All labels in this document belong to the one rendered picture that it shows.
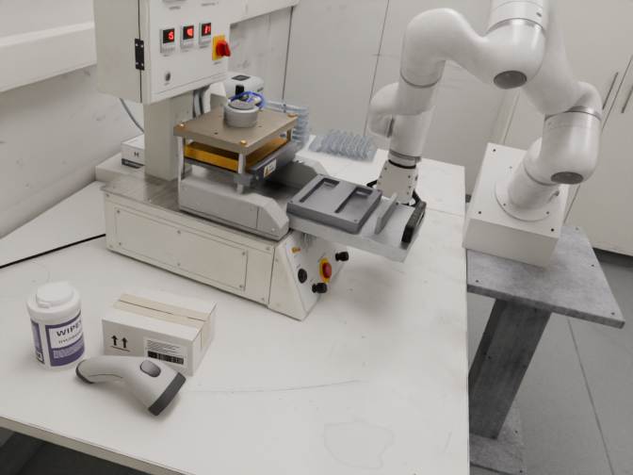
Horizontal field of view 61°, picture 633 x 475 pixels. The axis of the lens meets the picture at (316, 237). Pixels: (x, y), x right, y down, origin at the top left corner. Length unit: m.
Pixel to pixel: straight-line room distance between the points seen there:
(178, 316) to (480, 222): 0.94
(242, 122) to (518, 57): 0.60
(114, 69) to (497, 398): 1.57
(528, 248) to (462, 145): 2.12
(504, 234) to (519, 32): 0.79
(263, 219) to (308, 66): 2.65
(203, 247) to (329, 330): 0.34
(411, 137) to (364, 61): 2.30
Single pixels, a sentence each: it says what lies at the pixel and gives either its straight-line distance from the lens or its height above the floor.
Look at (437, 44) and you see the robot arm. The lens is 1.06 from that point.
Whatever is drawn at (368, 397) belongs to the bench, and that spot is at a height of 0.75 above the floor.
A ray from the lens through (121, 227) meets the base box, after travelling 1.37.
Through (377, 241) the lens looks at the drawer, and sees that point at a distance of 1.13.
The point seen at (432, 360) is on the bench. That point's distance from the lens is 1.21.
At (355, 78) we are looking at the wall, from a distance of 3.68.
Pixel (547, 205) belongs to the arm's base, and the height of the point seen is 0.92.
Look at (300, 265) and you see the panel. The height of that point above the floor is 0.86.
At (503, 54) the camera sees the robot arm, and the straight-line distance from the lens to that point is 0.98.
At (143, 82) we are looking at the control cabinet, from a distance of 1.20.
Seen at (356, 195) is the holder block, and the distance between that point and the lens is 1.29.
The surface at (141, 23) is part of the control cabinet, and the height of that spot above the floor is 1.31.
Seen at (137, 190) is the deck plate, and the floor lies 0.93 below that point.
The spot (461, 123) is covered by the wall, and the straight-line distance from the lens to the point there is 3.69.
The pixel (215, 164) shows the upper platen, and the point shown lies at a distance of 1.23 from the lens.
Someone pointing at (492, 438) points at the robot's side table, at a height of 0.02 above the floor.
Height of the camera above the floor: 1.51
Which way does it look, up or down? 29 degrees down
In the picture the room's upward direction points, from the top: 9 degrees clockwise
